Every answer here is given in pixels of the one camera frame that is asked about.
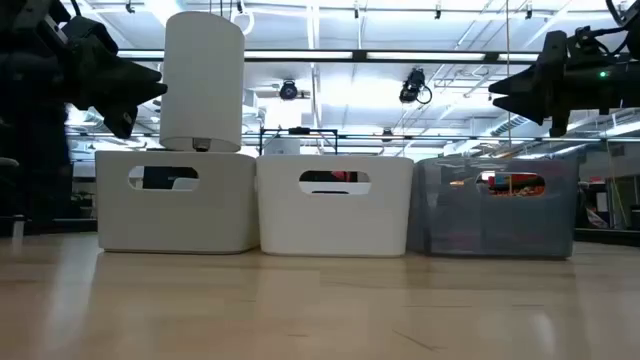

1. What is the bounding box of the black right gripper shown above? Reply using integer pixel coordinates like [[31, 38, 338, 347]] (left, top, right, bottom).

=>
[[488, 30, 609, 138]]

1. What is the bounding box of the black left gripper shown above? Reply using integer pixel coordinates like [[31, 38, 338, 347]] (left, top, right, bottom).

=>
[[49, 19, 169, 140]]

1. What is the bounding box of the smoky transparent plastic bin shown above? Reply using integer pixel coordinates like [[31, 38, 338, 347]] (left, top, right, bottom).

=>
[[407, 155, 581, 260]]

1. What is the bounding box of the white cylinder container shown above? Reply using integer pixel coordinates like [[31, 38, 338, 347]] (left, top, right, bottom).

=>
[[158, 10, 245, 154]]

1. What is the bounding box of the potted green plant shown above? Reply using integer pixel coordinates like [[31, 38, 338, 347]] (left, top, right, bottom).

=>
[[71, 190, 96, 219]]

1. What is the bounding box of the light grey plastic bin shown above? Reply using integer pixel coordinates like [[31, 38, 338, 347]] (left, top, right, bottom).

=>
[[94, 149, 260, 255]]

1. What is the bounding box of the white plastic bin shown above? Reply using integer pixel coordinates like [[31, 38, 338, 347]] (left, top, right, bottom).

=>
[[255, 154, 415, 258]]

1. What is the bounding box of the black camera with cable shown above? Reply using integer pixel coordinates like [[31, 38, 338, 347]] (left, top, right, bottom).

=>
[[398, 67, 434, 105]]

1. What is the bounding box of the round black camera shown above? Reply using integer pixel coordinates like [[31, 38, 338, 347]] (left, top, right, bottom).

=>
[[278, 79, 300, 102]]

